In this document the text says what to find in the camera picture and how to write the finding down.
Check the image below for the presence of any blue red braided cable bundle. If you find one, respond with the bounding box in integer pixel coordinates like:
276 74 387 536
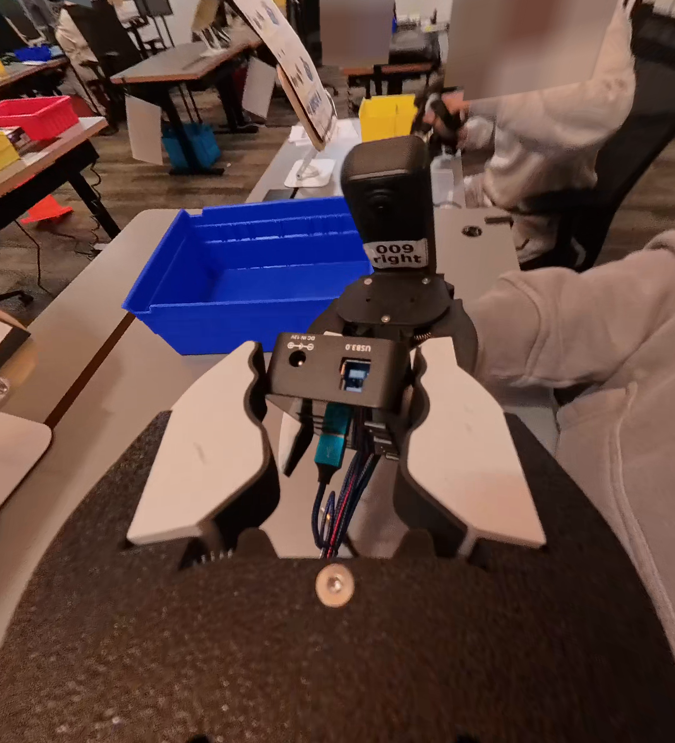
311 402 386 559

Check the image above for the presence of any black office chair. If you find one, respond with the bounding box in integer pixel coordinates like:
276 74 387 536
570 0 675 272

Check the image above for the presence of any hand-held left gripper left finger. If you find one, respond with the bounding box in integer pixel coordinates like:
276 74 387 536
125 341 283 558

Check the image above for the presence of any clear acrylic sign stand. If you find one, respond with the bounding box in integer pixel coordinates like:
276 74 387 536
0 290 53 549

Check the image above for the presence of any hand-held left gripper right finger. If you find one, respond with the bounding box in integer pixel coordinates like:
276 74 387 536
392 337 547 558

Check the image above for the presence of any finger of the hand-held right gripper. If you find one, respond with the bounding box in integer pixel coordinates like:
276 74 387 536
268 396 316 478
365 406 409 463

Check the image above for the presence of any tilted sign on white stand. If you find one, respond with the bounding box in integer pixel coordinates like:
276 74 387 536
192 0 339 188

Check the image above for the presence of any orange floor marker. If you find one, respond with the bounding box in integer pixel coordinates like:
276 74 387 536
21 194 75 226

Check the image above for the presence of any blue plastic bin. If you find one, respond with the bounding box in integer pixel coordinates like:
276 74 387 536
122 196 374 356

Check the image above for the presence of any black usb hub box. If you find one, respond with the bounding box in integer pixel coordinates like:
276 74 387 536
264 331 413 414

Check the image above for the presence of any person's right forearm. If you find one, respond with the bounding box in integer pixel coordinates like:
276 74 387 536
464 214 675 397

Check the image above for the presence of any wooden table with black legs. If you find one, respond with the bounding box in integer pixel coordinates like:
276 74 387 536
341 60 438 101
0 116 122 257
110 39 264 175

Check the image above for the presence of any red plastic bin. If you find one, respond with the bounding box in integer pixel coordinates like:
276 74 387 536
0 95 81 141

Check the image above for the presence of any black floor cable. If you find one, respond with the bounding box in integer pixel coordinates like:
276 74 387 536
15 168 107 298

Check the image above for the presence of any white board panel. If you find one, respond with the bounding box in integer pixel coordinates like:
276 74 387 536
125 94 164 167
241 57 278 120

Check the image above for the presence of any person's grey hoodie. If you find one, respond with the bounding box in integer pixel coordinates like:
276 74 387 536
551 371 675 743

